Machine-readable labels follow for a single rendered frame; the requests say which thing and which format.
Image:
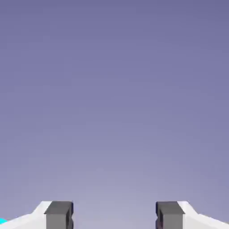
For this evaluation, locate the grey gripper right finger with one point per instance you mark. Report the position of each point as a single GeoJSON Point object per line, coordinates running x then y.
{"type": "Point", "coordinates": [171, 216]}

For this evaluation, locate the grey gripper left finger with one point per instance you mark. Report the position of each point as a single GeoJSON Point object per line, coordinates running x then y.
{"type": "Point", "coordinates": [55, 216]}

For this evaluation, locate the large cyan box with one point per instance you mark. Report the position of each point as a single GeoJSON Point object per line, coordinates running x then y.
{"type": "Point", "coordinates": [1, 221]}

